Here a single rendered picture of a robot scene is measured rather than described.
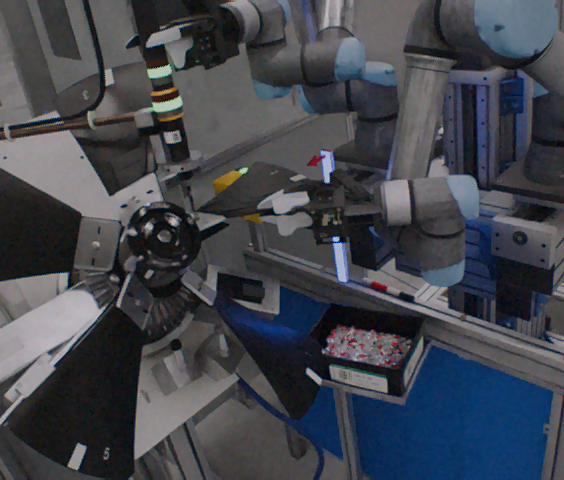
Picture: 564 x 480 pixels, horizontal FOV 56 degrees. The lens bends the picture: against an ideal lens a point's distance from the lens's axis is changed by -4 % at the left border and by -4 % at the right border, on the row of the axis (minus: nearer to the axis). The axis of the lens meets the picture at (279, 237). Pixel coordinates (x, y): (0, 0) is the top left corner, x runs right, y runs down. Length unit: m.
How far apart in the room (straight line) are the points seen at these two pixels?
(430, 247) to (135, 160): 0.52
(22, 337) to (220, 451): 1.33
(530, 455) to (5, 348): 1.06
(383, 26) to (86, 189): 4.35
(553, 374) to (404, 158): 0.49
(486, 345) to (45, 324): 0.82
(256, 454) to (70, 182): 1.29
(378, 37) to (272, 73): 4.22
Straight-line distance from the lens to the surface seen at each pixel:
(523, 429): 1.30
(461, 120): 1.52
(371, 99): 1.51
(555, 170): 1.32
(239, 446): 2.16
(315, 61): 1.05
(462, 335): 1.19
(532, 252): 1.27
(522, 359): 1.15
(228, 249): 2.00
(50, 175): 1.20
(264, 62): 1.07
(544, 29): 0.92
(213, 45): 0.95
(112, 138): 1.01
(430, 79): 0.99
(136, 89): 1.03
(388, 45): 5.35
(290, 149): 2.13
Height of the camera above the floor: 1.59
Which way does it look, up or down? 28 degrees down
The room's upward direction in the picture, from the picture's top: 11 degrees counter-clockwise
